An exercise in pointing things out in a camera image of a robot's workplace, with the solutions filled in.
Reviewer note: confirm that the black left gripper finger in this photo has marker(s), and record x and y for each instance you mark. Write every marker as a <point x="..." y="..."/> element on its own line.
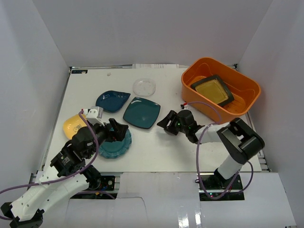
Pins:
<point x="119" y="129"/>
<point x="111" y="138"/>

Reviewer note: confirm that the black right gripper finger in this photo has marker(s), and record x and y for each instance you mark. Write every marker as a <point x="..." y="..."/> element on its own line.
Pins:
<point x="169" y="117"/>
<point x="173" y="127"/>

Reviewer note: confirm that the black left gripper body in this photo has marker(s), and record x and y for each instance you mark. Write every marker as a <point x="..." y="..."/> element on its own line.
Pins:
<point x="114" y="132"/>

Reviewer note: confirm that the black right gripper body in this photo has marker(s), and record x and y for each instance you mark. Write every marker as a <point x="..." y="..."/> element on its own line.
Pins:
<point x="184" y="129"/>

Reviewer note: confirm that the light teal scalloped plate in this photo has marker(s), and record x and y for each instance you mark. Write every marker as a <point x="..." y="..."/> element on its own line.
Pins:
<point x="113" y="150"/>

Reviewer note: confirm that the yellow panda dish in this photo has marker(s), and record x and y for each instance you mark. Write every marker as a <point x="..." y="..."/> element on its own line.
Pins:
<point x="72" y="125"/>

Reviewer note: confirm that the black yellow square plate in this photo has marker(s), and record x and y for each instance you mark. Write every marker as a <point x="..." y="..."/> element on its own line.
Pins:
<point x="214" y="89"/>

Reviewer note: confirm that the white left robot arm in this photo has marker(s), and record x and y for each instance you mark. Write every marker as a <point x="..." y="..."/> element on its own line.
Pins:
<point x="67" y="175"/>

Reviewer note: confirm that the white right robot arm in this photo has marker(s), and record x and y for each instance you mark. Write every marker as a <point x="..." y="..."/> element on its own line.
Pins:
<point x="240" y="140"/>

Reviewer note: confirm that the orange plastic bin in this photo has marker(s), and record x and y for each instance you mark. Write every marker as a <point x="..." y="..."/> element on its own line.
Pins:
<point x="245" y="90"/>

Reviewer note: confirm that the dark teal square plate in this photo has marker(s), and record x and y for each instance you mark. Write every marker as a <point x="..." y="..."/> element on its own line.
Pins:
<point x="142" y="113"/>

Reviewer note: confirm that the dark teal leaf plate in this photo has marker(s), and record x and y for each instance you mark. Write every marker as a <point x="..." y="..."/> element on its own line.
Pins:
<point x="112" y="101"/>

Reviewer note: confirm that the clear glass plate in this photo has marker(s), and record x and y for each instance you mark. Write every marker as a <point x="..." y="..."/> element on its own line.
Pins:
<point x="144" y="87"/>

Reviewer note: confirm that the black label sticker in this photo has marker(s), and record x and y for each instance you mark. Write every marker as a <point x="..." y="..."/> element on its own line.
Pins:
<point x="79" y="71"/>

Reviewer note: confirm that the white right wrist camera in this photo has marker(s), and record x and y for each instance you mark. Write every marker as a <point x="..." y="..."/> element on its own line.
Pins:
<point x="184" y="106"/>

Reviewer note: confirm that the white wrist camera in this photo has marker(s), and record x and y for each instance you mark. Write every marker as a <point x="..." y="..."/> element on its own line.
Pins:
<point x="184" y="106"/>
<point x="94" y="115"/>

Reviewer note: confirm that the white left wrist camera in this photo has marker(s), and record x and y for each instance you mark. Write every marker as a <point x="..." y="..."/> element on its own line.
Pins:
<point x="94" y="115"/>

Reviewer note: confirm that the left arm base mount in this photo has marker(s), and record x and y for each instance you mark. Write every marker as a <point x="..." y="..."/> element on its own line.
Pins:
<point x="100" y="186"/>

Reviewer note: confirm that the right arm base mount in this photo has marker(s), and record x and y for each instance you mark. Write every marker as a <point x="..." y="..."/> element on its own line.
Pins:
<point x="214" y="188"/>

